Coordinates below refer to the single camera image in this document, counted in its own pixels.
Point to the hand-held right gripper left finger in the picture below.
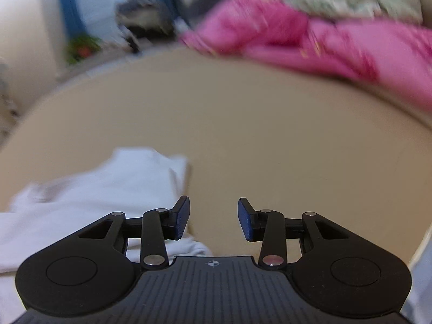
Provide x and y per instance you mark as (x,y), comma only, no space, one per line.
(182,217)

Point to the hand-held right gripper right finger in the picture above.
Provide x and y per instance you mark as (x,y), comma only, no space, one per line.
(244,221)

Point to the white garment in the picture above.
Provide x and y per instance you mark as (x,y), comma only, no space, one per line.
(84,192)

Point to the pile of dark clothes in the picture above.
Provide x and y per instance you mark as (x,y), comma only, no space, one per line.
(143,17)

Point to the pink quilt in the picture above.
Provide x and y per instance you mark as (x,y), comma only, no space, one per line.
(287,30)

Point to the potted green plant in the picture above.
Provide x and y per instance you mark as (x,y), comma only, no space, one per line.
(81,49)

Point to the blue curtain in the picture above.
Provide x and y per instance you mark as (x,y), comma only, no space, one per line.
(69,3)

